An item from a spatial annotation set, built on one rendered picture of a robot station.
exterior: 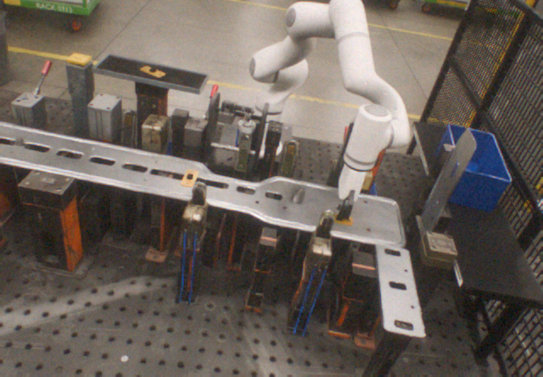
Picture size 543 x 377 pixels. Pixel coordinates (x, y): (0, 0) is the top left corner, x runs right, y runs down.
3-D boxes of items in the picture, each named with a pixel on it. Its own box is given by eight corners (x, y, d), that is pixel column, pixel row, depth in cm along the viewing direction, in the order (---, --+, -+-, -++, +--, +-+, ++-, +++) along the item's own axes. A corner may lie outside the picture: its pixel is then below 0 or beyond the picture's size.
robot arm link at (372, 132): (371, 143, 123) (341, 144, 120) (386, 102, 115) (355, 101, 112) (384, 162, 117) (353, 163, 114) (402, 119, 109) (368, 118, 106)
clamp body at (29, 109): (21, 191, 163) (2, 103, 141) (38, 173, 172) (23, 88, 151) (47, 196, 163) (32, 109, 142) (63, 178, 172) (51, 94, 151)
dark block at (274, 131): (249, 223, 168) (266, 129, 144) (252, 211, 174) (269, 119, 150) (262, 226, 169) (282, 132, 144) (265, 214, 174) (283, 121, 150)
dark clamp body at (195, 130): (171, 217, 165) (176, 129, 142) (181, 195, 175) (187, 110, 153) (199, 223, 165) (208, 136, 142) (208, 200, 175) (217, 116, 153)
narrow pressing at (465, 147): (425, 241, 131) (475, 145, 111) (419, 216, 140) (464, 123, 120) (427, 241, 131) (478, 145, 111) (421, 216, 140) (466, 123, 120)
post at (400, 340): (356, 405, 119) (391, 344, 102) (355, 367, 128) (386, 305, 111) (379, 410, 119) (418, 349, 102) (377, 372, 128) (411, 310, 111)
